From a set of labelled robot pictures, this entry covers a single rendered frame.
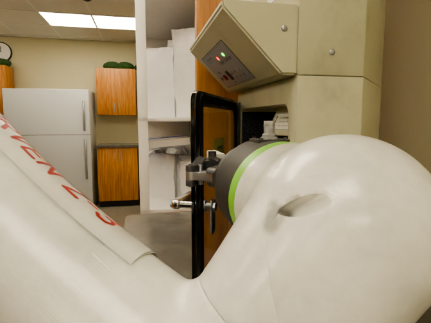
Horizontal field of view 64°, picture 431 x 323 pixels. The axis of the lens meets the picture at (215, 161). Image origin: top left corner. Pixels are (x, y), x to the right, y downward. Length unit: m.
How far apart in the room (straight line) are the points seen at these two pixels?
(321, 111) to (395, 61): 0.53
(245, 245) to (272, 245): 0.02
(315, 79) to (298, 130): 0.08
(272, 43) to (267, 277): 0.41
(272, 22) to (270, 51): 0.04
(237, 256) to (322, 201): 0.05
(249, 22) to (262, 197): 0.37
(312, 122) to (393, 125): 0.51
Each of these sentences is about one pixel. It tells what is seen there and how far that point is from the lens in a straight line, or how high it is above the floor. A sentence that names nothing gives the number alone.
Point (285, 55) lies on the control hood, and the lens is 0.53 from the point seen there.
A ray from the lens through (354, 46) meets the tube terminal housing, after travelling 0.59.
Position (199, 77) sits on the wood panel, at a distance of 0.87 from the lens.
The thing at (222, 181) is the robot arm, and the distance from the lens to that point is 0.30.
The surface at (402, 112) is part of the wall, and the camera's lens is 1.01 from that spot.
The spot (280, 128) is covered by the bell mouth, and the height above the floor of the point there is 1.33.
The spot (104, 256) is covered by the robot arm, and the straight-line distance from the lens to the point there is 0.21.
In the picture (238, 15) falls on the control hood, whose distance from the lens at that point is 0.52.
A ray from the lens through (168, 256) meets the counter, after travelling 1.07.
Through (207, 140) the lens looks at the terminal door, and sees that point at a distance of 0.59.
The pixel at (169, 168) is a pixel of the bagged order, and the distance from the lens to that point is 1.86.
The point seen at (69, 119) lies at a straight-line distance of 5.45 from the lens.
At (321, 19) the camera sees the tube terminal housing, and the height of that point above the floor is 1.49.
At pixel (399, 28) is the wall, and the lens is 1.06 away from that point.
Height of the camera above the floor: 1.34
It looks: 7 degrees down
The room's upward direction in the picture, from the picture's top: straight up
